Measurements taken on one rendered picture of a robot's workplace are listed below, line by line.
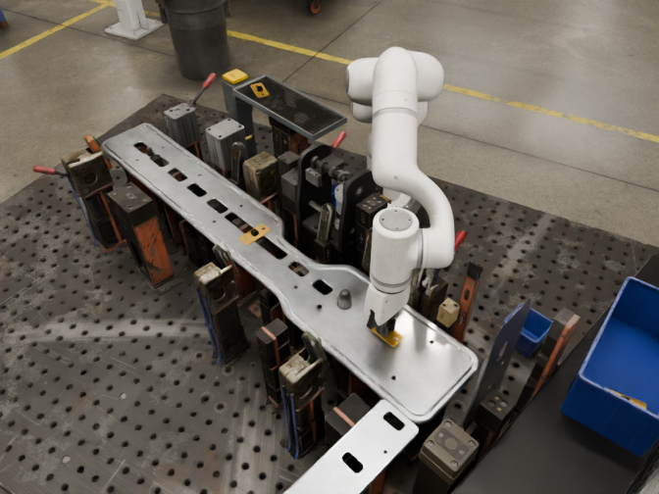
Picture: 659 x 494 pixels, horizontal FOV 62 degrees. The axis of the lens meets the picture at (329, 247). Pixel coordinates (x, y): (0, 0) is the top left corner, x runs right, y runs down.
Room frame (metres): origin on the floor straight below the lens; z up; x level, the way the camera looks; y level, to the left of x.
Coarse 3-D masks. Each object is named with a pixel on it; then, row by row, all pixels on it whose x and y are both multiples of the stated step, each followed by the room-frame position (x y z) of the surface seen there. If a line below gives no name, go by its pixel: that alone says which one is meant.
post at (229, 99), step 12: (228, 84) 1.64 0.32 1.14; (240, 84) 1.64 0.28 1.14; (228, 96) 1.64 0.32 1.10; (228, 108) 1.65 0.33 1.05; (240, 108) 1.63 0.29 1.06; (252, 108) 1.66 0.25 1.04; (240, 120) 1.63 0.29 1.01; (252, 120) 1.66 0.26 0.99; (252, 132) 1.66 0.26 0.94; (252, 144) 1.65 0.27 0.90; (252, 156) 1.65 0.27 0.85
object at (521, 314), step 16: (528, 304) 0.57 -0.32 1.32; (512, 320) 0.53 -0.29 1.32; (496, 336) 0.50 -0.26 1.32; (512, 336) 0.56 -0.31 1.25; (496, 352) 0.52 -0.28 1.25; (512, 352) 0.58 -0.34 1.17; (496, 368) 0.54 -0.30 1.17; (480, 384) 0.50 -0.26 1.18; (496, 384) 0.57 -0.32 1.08; (480, 400) 0.52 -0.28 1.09
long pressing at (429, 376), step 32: (128, 160) 1.43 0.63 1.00; (192, 160) 1.42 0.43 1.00; (160, 192) 1.27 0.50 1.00; (192, 192) 1.26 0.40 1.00; (224, 192) 1.26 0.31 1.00; (192, 224) 1.13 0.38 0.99; (224, 224) 1.12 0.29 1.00; (256, 224) 1.12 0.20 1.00; (256, 256) 1.00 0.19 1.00; (288, 256) 1.00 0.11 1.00; (288, 288) 0.89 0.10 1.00; (352, 288) 0.88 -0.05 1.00; (320, 320) 0.79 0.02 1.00; (352, 320) 0.79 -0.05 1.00; (416, 320) 0.78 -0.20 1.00; (352, 352) 0.70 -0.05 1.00; (384, 352) 0.70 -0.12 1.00; (416, 352) 0.69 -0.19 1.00; (448, 352) 0.69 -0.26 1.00; (384, 384) 0.62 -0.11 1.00; (416, 384) 0.61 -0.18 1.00; (448, 384) 0.61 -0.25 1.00; (416, 416) 0.54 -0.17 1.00
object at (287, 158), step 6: (282, 156) 1.30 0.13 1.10; (288, 156) 1.30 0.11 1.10; (294, 156) 1.30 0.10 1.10; (282, 162) 1.28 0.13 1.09; (288, 162) 1.27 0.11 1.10; (294, 162) 1.28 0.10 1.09; (282, 168) 1.28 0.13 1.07; (288, 168) 1.26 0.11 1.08; (282, 174) 1.28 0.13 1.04; (282, 192) 1.30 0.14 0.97; (288, 228) 1.29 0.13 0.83
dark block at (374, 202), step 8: (368, 200) 1.07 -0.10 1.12; (376, 200) 1.08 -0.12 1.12; (384, 200) 1.07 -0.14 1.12; (360, 208) 1.05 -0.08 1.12; (368, 208) 1.05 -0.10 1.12; (376, 208) 1.05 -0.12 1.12; (384, 208) 1.06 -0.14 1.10; (360, 216) 1.05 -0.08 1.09; (368, 216) 1.03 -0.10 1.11; (360, 224) 1.05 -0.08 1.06; (368, 224) 1.03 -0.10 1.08; (360, 232) 1.05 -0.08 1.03; (368, 232) 1.03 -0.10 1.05; (360, 240) 1.05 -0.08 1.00; (360, 248) 1.05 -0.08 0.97; (360, 256) 1.05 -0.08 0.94; (360, 264) 1.05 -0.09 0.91
